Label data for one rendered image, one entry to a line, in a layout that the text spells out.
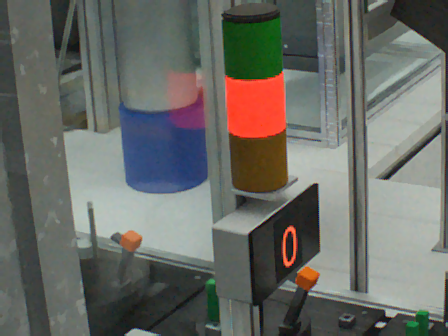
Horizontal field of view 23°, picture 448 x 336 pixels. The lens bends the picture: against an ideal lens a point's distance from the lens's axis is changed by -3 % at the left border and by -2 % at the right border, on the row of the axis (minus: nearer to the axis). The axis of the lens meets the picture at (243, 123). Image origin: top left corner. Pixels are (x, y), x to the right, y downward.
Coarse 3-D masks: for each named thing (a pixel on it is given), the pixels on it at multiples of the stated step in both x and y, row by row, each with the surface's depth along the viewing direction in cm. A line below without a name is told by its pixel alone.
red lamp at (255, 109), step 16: (240, 80) 94; (256, 80) 93; (272, 80) 93; (240, 96) 94; (256, 96) 93; (272, 96) 94; (240, 112) 94; (256, 112) 94; (272, 112) 94; (240, 128) 95; (256, 128) 94; (272, 128) 95
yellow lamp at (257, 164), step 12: (240, 144) 95; (252, 144) 95; (264, 144) 95; (276, 144) 95; (240, 156) 96; (252, 156) 95; (264, 156) 95; (276, 156) 96; (240, 168) 96; (252, 168) 96; (264, 168) 95; (276, 168) 96; (240, 180) 96; (252, 180) 96; (264, 180) 96; (276, 180) 96
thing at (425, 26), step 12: (396, 0) 134; (408, 0) 133; (420, 0) 132; (432, 0) 130; (444, 0) 129; (396, 12) 134; (408, 12) 133; (420, 12) 132; (432, 12) 131; (444, 12) 130; (408, 24) 134; (420, 24) 133; (432, 24) 131; (444, 24) 130; (432, 36) 132; (444, 36) 131; (444, 48) 131
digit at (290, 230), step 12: (300, 204) 100; (288, 216) 98; (300, 216) 100; (276, 228) 97; (288, 228) 99; (300, 228) 101; (276, 240) 97; (288, 240) 99; (300, 240) 101; (276, 252) 97; (288, 252) 99; (300, 252) 101; (276, 264) 98; (288, 264) 99
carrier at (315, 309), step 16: (272, 304) 133; (288, 304) 133; (304, 304) 137; (320, 304) 136; (336, 304) 136; (352, 304) 136; (272, 320) 129; (304, 320) 129; (320, 320) 132; (336, 320) 132; (368, 320) 131; (384, 320) 134
